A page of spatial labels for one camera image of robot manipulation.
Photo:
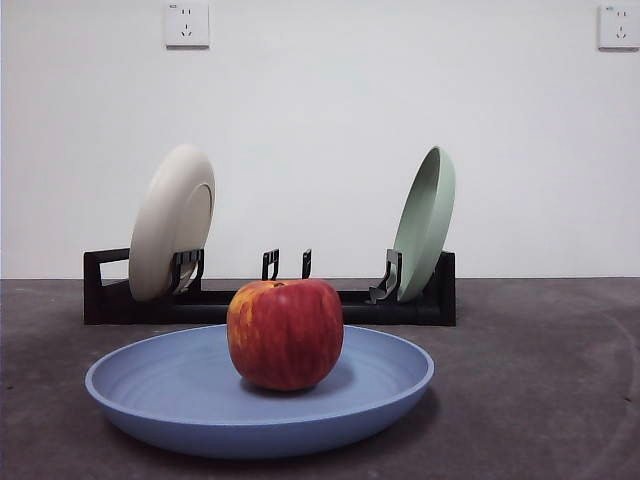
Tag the cream plate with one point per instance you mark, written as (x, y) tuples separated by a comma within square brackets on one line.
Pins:
[(160, 225)]

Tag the red yellow apple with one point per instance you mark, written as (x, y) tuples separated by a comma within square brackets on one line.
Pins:
[(285, 335)]

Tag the black plate rack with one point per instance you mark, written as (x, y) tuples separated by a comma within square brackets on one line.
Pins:
[(125, 312)]

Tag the white wall socket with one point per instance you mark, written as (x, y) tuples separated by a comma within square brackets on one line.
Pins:
[(620, 27), (187, 25)]

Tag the blue plate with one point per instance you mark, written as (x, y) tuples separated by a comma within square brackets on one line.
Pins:
[(175, 400)]

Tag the green plate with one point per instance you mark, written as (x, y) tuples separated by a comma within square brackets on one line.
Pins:
[(425, 230)]

